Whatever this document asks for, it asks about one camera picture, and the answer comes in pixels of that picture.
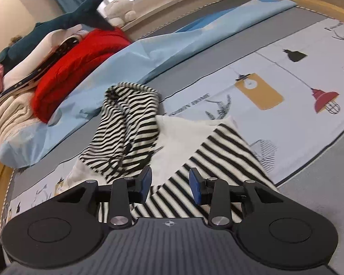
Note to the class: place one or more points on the dark teal shark plush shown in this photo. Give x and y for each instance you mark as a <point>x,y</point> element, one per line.
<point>46,25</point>

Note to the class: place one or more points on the white teddy bear plush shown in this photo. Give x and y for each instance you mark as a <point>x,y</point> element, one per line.
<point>119,11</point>

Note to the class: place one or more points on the white window sill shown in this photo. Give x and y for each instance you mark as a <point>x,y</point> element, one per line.
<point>172,10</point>

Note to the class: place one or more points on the black white striped shirt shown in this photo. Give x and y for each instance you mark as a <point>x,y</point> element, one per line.
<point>126,137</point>

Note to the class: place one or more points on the brown plush toy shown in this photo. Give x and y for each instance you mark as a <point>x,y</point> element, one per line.
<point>16,39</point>

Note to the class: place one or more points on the white garment with navy band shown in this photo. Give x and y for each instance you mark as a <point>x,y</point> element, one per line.
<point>31,60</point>

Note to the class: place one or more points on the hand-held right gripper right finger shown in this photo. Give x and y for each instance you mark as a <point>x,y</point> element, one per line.
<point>195,186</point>

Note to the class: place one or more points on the cream knitted garment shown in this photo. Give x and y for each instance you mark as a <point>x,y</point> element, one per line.
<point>8,120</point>

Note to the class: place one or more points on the light blue bed sheet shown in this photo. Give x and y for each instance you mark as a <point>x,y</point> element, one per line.
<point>149,54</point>

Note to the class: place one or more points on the red knitted sweater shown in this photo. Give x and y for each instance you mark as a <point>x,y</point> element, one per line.
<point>74,68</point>

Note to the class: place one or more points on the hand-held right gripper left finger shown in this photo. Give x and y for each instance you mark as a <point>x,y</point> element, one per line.
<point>146,184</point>

